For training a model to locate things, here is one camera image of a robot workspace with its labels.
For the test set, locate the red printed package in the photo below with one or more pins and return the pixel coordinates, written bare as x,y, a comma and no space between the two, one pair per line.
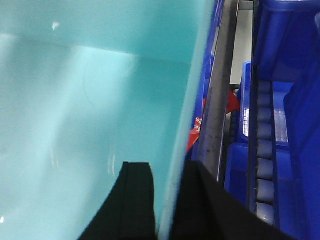
233,104

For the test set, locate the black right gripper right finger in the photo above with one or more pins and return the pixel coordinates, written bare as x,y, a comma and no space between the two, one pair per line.
206,211

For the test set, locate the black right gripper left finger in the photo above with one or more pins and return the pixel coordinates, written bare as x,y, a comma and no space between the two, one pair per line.
128,212

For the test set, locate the light blue plastic bin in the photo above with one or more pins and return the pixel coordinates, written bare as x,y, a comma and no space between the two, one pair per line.
86,85

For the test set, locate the dark blue storage crate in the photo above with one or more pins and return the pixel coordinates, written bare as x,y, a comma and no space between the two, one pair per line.
286,52

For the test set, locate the grey roller track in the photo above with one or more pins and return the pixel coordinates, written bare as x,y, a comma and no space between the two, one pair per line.
261,158

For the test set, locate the stainless steel shelf rail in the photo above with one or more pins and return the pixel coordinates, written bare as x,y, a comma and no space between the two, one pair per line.
210,148

